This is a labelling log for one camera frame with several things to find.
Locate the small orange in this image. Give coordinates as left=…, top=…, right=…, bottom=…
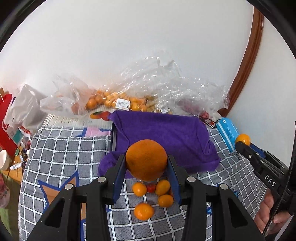
left=235, top=133, right=251, bottom=146
left=132, top=182, right=147, bottom=197

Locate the large orange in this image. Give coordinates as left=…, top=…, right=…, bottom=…
left=125, top=140, right=168, bottom=182

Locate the person's right hand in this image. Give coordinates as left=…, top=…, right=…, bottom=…
left=254, top=189, right=290, bottom=234

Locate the mandarin at front of pile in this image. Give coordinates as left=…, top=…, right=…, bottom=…
left=158, top=194, right=174, bottom=208

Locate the mandarin at of pile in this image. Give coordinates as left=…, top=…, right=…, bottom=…
left=158, top=194, right=174, bottom=208
left=134, top=203, right=154, bottom=221

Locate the blue white tissue pack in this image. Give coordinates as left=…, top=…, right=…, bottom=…
left=216, top=118, right=239, bottom=153

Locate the oval orange kumquat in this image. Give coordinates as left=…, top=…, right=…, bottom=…
left=155, top=180, right=171, bottom=196

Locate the mandarin at right of pile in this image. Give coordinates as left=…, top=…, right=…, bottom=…
left=134, top=203, right=154, bottom=221

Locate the grey checked star blanket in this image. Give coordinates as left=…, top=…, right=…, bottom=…
left=18, top=126, right=266, bottom=240

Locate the small red fruit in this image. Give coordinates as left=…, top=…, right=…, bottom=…
left=147, top=183, right=157, bottom=193

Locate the purple towel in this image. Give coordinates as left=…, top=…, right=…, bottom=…
left=98, top=110, right=221, bottom=176

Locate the red paper bag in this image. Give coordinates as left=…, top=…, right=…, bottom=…
left=0, top=87, right=23, bottom=159

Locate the black box under towel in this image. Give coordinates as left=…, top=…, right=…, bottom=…
left=111, top=123, right=117, bottom=152

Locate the white fruit carton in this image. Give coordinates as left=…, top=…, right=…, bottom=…
left=43, top=114, right=112, bottom=130

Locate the white plastic bag at left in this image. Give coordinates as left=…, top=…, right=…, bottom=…
left=4, top=84, right=47, bottom=135

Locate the clear plastic bag of oranges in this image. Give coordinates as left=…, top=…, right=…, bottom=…
left=40, top=76, right=156, bottom=118

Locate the large crinkled clear plastic bag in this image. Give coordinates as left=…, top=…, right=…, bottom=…
left=117, top=51, right=229, bottom=118

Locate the brown wooden door frame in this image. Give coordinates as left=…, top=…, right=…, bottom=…
left=218, top=7, right=264, bottom=117

